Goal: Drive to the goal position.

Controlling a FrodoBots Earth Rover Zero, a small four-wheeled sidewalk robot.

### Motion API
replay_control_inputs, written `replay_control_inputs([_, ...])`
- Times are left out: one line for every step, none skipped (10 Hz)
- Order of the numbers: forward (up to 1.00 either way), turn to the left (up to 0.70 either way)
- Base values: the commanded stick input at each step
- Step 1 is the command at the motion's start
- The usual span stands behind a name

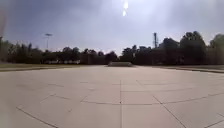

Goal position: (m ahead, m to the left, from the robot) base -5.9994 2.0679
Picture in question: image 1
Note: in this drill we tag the low stone planter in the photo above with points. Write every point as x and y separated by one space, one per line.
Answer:
119 64

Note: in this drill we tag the row of trees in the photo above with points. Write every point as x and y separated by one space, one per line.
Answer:
186 51

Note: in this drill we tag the grey paved plaza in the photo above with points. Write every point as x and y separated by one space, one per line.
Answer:
110 96

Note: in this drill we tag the raised kerb edge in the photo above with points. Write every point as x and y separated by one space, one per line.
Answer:
196 69

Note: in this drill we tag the tall floodlight pole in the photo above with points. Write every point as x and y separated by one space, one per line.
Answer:
48 40

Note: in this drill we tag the lattice tower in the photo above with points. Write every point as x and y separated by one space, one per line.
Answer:
155 40

